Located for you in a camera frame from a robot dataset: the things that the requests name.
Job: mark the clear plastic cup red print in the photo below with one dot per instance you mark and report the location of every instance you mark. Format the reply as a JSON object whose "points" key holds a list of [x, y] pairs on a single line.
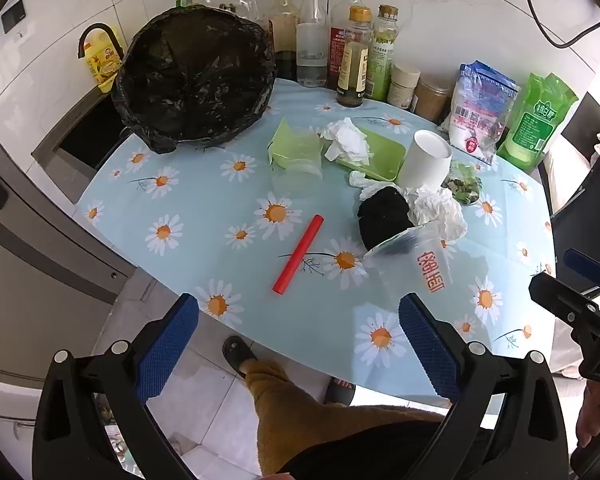
{"points": [[415, 270]]}

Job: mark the kitchen sink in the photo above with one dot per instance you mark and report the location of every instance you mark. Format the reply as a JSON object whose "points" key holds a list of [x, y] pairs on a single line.
{"points": [[80, 135]]}

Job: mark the black bag lined bin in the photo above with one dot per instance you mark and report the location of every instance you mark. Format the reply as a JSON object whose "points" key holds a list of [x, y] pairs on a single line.
{"points": [[190, 75]]}

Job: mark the green refill pouch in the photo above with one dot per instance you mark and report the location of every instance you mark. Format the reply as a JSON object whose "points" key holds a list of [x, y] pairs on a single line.
{"points": [[532, 125]]}

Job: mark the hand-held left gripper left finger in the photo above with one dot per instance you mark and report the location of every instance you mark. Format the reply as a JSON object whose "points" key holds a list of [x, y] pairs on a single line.
{"points": [[172, 345]]}

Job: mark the green plastic tray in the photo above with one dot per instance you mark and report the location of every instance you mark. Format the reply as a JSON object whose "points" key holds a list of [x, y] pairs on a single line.
{"points": [[385, 152]]}

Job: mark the pale liquid glass bottle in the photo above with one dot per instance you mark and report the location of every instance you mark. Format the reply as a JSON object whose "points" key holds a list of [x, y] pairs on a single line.
{"points": [[354, 70]]}

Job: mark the yellow oil bottle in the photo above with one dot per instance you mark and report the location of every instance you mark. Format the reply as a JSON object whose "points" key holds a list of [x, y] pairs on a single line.
{"points": [[102, 67]]}

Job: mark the black cloth ball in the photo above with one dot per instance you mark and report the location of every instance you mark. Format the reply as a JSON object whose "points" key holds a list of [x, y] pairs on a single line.
{"points": [[382, 217]]}

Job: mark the green label bottle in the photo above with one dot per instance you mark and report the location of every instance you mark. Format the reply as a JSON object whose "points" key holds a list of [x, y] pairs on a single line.
{"points": [[382, 60]]}

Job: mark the daisy print tablecloth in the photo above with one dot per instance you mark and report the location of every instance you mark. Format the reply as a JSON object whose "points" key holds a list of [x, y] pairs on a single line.
{"points": [[220, 200]]}

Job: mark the clear bottle yellow cap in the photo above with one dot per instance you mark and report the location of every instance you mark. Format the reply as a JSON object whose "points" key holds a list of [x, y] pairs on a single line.
{"points": [[311, 45]]}

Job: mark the white sugar bag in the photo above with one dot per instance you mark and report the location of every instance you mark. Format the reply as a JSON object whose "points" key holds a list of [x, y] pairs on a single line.
{"points": [[475, 115]]}

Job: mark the white paper cup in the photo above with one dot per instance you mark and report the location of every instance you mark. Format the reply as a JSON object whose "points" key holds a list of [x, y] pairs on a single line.
{"points": [[422, 165]]}

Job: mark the dark sauce bottle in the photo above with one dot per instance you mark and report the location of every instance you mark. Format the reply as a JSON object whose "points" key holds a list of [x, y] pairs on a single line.
{"points": [[282, 45]]}

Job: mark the black slipper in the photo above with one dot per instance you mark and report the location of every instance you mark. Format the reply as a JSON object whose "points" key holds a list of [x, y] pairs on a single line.
{"points": [[237, 355], [340, 391]]}

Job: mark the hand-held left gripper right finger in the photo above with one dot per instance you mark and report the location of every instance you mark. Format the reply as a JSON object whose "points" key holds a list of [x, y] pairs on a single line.
{"points": [[427, 345]]}

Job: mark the person's yellow trouser leg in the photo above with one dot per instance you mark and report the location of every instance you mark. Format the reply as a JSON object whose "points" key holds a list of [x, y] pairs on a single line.
{"points": [[290, 420]]}

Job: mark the small clear plastic cup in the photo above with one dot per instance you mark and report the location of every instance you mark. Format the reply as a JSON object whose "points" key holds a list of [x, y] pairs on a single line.
{"points": [[297, 177]]}

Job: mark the grey cabinet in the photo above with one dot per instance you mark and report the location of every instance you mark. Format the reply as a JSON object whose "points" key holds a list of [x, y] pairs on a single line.
{"points": [[30, 260]]}

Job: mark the bag of green vegetables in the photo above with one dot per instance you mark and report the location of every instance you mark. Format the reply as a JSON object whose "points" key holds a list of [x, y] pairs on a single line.
{"points": [[462, 187]]}

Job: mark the person's right hand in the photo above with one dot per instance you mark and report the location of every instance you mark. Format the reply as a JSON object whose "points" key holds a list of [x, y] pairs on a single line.
{"points": [[590, 415]]}

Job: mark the black faucet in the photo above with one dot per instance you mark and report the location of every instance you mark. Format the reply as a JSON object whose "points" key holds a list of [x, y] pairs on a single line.
{"points": [[87, 35]]}

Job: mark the clear jar brown powder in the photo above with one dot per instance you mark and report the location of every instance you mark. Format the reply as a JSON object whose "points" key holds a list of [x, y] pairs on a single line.
{"points": [[432, 100]]}

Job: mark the red label glass bottle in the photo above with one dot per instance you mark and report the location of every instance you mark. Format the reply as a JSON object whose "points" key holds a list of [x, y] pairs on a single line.
{"points": [[340, 35]]}

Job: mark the red straw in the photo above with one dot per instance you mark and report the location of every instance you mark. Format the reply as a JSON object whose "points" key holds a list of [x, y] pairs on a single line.
{"points": [[300, 252]]}

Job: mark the wall switch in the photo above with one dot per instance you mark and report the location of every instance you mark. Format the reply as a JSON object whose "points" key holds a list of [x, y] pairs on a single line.
{"points": [[14, 14]]}

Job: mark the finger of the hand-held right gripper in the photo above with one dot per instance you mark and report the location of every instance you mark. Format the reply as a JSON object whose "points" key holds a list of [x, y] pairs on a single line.
{"points": [[560, 297], [585, 261]]}

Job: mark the white tissue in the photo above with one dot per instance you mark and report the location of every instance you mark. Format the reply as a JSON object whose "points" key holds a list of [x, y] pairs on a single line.
{"points": [[437, 212], [350, 142]]}

